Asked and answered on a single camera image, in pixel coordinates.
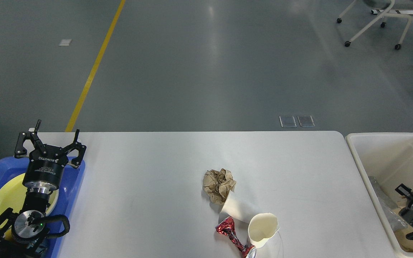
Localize beige plastic bin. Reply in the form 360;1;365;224
345;132;413;258

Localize crumpled brown paper ball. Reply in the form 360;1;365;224
202;168;236;205

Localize crushed white paper cup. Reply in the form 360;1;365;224
247;213;280;248

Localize white plate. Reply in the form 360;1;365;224
46;190;59;216

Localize red foil wrapper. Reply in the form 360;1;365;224
215;216;257;258

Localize brown paper bag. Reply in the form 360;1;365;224
394;228;413;253

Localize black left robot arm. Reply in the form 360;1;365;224
0;120;87;258

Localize yellow plastic plate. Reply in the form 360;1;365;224
0;173;69;244

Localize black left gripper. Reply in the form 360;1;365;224
14;120;87;192

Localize white rolling chair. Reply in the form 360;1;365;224
344;0;413;51

